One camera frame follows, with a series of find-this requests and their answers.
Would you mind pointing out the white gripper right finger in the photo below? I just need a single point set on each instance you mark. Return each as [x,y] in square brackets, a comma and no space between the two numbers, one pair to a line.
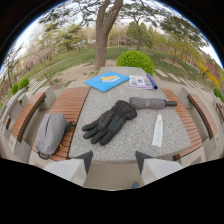
[156,168]

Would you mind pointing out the grey backpack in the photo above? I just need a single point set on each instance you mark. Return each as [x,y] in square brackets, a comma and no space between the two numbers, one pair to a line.
[50,134]

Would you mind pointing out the white tube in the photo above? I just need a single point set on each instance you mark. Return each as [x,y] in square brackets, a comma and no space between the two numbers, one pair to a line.
[158,130]

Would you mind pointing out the wooden bench backrest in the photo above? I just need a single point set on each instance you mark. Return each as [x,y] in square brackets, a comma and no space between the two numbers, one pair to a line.
[201,114]
[27,115]

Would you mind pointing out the grey folded umbrella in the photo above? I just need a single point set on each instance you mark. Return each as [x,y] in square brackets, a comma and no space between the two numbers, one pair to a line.
[150,103]

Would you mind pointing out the wooden slat bench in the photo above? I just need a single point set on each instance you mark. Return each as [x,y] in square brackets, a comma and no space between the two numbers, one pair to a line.
[68,113]
[184,125]

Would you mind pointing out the purple-spined magazine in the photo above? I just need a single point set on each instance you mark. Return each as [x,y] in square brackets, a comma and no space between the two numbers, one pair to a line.
[142,81]

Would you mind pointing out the blue folder with duck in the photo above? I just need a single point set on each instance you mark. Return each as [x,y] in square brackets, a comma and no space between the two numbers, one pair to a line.
[106,80]

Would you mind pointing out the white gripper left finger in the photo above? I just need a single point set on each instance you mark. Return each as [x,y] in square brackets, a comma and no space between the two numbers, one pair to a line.
[71,169]

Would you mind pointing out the round green bush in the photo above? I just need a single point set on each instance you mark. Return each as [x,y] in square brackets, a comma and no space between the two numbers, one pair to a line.
[135,61]

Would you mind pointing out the large tree trunk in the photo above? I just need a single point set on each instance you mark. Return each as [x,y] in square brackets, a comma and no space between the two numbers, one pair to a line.
[104,33]

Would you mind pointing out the black winter gloves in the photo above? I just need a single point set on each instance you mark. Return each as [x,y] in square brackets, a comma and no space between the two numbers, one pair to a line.
[109,122]

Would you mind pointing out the stone table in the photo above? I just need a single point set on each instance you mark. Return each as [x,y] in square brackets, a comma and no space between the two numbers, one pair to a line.
[130,116]

